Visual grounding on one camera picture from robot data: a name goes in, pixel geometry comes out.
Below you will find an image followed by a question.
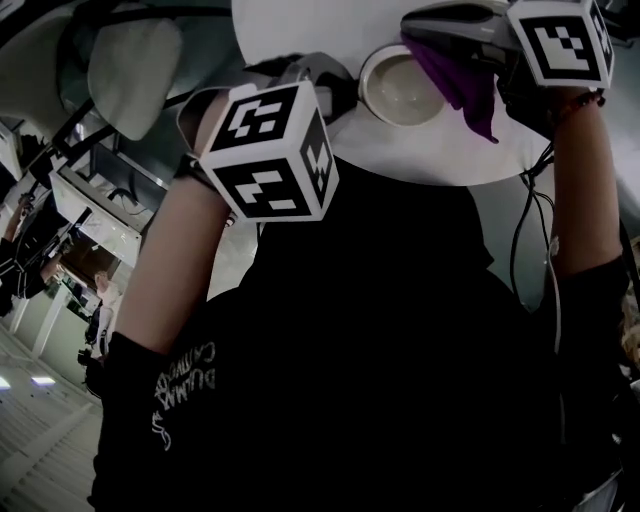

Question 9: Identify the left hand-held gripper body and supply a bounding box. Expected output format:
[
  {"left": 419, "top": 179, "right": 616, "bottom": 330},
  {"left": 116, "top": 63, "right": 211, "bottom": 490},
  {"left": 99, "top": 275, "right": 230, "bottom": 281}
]
[{"left": 198, "top": 50, "right": 358, "bottom": 224}]

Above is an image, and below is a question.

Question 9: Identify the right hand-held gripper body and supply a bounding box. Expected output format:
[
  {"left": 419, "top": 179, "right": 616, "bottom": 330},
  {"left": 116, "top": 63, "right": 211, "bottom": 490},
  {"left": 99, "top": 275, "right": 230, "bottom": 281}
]
[{"left": 469, "top": 0, "right": 616, "bottom": 142}]

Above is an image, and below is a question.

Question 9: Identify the white mug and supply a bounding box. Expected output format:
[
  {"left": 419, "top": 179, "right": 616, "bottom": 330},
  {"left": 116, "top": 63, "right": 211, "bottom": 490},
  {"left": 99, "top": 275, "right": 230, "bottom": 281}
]
[{"left": 357, "top": 43, "right": 452, "bottom": 128}]

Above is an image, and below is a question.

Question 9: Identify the purple cloth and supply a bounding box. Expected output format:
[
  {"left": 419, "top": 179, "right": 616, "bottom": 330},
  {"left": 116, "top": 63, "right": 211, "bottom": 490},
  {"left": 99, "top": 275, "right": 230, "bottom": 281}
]
[{"left": 399, "top": 32, "right": 501, "bottom": 145}]

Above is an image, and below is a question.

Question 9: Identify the person's right forearm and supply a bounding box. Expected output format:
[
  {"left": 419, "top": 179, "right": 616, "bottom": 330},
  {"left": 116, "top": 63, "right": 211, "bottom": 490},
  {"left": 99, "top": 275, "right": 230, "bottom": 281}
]
[{"left": 546, "top": 85, "right": 627, "bottom": 280}]

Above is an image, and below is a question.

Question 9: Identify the person's left forearm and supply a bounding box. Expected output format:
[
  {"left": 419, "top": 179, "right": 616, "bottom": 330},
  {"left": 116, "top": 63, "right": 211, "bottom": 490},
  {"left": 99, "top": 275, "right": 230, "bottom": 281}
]
[{"left": 113, "top": 88, "right": 264, "bottom": 357}]

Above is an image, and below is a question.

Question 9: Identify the black wristband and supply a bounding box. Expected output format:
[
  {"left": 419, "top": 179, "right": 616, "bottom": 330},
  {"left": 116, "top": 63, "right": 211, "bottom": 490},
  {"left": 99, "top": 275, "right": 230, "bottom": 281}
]
[{"left": 172, "top": 152, "right": 222, "bottom": 195}]

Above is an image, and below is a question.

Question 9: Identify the white chair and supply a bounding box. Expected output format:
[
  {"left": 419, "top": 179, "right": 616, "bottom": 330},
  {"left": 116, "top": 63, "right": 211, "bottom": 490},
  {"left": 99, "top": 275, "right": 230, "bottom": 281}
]
[{"left": 54, "top": 4, "right": 185, "bottom": 144}]

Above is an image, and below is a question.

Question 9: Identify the white desk with monitor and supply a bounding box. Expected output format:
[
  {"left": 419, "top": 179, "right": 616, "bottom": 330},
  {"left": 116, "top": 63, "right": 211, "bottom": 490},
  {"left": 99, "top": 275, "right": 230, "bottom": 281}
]
[{"left": 48, "top": 139, "right": 169, "bottom": 246}]

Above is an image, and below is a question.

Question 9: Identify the person's black shirt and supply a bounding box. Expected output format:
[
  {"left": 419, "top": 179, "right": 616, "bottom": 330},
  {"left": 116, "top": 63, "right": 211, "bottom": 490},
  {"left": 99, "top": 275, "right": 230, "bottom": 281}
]
[{"left": 87, "top": 154, "right": 640, "bottom": 512}]

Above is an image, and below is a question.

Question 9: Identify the beaded bracelet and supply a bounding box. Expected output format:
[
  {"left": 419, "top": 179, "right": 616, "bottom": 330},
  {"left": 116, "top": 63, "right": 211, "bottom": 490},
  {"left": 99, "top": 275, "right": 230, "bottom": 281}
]
[{"left": 548, "top": 88, "right": 607, "bottom": 127}]

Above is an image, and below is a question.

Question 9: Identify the black cable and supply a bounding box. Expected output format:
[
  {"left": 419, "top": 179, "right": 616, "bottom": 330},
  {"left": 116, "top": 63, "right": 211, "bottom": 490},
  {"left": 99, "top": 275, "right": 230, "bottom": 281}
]
[{"left": 508, "top": 142, "right": 557, "bottom": 301}]

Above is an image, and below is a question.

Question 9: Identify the white cable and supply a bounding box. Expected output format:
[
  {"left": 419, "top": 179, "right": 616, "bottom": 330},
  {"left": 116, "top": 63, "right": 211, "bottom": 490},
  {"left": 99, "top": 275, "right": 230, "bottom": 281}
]
[{"left": 544, "top": 234, "right": 565, "bottom": 354}]

